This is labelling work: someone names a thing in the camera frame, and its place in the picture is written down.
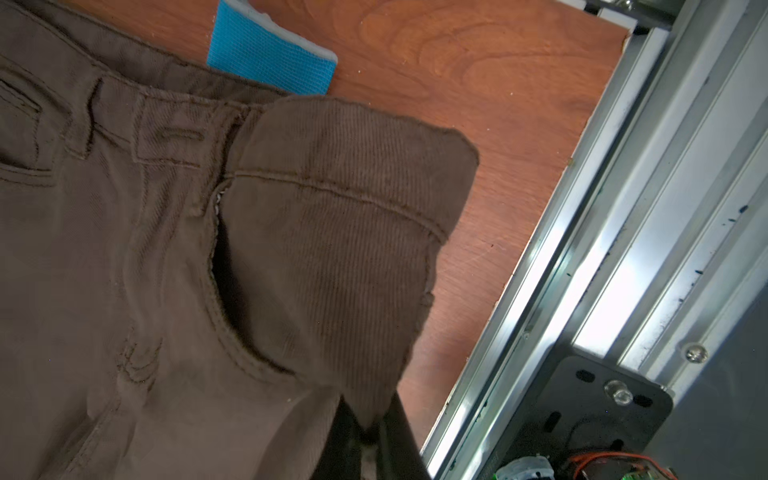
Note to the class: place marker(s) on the brown trousers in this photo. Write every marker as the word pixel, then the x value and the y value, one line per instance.
pixel 204 277

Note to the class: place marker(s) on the blue sponge block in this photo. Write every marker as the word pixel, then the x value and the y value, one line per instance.
pixel 249 44

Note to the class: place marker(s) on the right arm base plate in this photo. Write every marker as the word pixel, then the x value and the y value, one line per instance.
pixel 578 405

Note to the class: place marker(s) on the aluminium frame rail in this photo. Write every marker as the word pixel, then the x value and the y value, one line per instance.
pixel 651 255

